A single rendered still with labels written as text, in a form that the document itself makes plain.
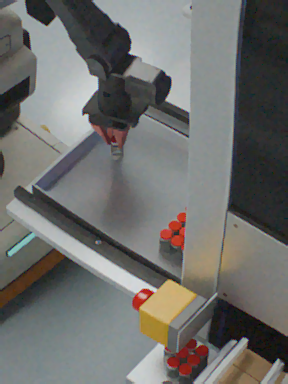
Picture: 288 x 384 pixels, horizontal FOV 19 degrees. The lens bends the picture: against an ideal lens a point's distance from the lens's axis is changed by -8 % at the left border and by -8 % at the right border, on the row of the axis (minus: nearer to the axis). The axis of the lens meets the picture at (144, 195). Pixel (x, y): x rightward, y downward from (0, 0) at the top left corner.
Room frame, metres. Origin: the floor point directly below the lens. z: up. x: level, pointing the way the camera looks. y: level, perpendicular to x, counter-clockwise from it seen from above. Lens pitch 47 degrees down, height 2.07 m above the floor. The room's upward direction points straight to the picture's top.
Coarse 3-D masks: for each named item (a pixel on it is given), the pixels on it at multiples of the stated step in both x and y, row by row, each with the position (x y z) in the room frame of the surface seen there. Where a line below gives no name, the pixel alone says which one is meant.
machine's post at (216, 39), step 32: (192, 0) 0.81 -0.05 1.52; (224, 0) 0.78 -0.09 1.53; (192, 32) 0.81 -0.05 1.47; (224, 32) 0.78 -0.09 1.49; (192, 64) 0.80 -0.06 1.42; (224, 64) 0.78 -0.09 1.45; (192, 96) 0.80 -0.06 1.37; (224, 96) 0.78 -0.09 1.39; (192, 128) 0.80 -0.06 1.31; (224, 128) 0.78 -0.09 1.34; (192, 160) 0.80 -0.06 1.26; (224, 160) 0.77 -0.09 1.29; (192, 192) 0.80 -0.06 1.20; (224, 192) 0.77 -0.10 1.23; (192, 224) 0.80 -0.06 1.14; (224, 224) 0.77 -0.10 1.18; (192, 256) 0.80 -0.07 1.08; (192, 288) 0.79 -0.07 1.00
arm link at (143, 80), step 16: (128, 32) 1.19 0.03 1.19; (128, 48) 1.19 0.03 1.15; (96, 64) 1.12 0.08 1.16; (128, 64) 1.15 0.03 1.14; (144, 64) 1.15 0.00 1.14; (128, 80) 1.13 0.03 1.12; (144, 80) 1.11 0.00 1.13; (160, 80) 1.12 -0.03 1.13; (144, 96) 1.11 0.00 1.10; (160, 96) 1.12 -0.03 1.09
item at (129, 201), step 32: (160, 128) 1.23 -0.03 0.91; (64, 160) 1.15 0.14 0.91; (96, 160) 1.17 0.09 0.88; (128, 160) 1.17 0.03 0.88; (160, 160) 1.17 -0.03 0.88; (32, 192) 1.09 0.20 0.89; (64, 192) 1.10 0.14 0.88; (96, 192) 1.10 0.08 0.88; (128, 192) 1.10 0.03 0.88; (160, 192) 1.10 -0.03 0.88; (96, 224) 1.02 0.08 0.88; (128, 224) 1.03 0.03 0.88; (160, 224) 1.03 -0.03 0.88; (160, 256) 0.96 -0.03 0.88
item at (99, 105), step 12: (96, 96) 1.20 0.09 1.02; (108, 96) 1.15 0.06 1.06; (120, 96) 1.15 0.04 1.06; (84, 108) 1.17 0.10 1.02; (96, 108) 1.17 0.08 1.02; (108, 108) 1.15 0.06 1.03; (120, 108) 1.15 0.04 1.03; (132, 108) 1.17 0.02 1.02; (144, 108) 1.17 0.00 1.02; (120, 120) 1.14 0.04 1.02; (132, 120) 1.13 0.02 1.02
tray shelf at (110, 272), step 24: (168, 72) 1.44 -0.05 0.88; (168, 96) 1.36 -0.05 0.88; (72, 144) 1.22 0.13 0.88; (48, 168) 1.16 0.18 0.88; (24, 216) 1.04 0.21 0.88; (48, 240) 1.00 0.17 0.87; (72, 240) 0.99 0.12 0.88; (96, 264) 0.94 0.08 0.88; (120, 288) 0.90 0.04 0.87; (144, 288) 0.89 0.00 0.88; (216, 336) 0.78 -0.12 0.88
